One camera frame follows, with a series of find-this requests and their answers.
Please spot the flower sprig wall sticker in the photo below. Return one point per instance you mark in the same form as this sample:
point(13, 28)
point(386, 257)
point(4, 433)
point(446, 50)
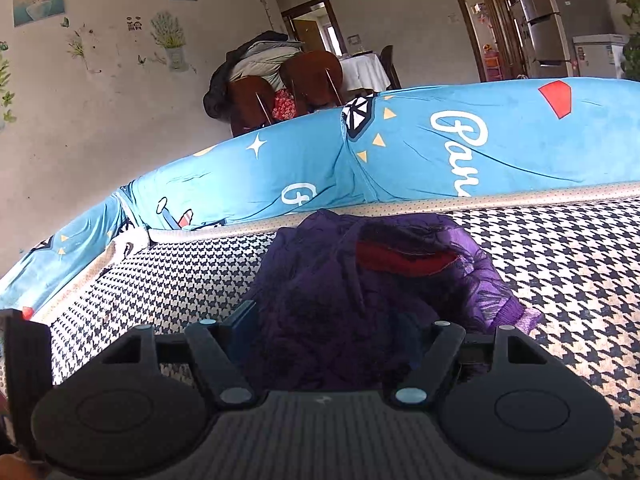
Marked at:
point(77, 47)

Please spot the lavender pot wall sticker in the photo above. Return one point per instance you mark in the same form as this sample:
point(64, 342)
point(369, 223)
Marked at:
point(170, 40)

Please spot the person's left hand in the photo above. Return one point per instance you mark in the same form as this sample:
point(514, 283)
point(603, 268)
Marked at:
point(17, 470)

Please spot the leafy pothos plant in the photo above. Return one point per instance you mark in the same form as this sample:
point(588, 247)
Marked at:
point(632, 10)

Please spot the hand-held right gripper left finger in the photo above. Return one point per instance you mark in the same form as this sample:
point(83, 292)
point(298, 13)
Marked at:
point(245, 325)

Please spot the brown wooden chair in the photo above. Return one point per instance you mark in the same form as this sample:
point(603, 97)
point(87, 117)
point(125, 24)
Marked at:
point(312, 77)
point(247, 105)

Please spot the purple floral garment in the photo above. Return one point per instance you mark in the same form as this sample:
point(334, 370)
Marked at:
point(325, 300)

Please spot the white chest freezer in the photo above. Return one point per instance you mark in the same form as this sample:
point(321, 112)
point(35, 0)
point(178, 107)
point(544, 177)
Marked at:
point(600, 55)

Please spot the red floral cloth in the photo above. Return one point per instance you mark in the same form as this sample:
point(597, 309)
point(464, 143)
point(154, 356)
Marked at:
point(285, 105)

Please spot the table with white cloth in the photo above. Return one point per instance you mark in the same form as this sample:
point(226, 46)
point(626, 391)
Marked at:
point(365, 72)

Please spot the narrow doorway with wooden door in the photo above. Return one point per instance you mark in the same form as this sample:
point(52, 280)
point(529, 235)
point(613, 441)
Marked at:
point(307, 35)

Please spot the small figures wall sticker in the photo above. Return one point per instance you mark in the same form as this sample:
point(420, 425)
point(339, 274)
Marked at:
point(133, 23)

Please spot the wall light switch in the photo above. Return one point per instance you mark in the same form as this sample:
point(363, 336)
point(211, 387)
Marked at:
point(354, 39)

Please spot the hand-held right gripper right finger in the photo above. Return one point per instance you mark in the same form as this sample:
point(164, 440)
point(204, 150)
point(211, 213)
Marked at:
point(440, 345)

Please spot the wide doorway with wooden door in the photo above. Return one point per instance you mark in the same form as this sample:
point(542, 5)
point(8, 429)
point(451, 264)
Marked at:
point(500, 20)

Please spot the green vine wall sticker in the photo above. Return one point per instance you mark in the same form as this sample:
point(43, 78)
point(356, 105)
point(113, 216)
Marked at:
point(6, 85)

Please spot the blue vase wall poster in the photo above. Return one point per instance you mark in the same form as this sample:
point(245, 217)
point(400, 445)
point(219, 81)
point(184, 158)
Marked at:
point(39, 2)

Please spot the dark wooden chair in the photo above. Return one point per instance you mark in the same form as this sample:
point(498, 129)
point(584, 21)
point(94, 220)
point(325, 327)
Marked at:
point(387, 60)

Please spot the pile of coats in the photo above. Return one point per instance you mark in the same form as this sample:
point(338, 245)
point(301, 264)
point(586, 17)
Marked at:
point(260, 57)

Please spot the blue printed sofa cover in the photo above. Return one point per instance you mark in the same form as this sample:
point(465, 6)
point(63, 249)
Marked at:
point(425, 160)

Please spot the grey refrigerator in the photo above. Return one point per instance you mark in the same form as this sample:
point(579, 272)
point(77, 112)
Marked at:
point(550, 25)

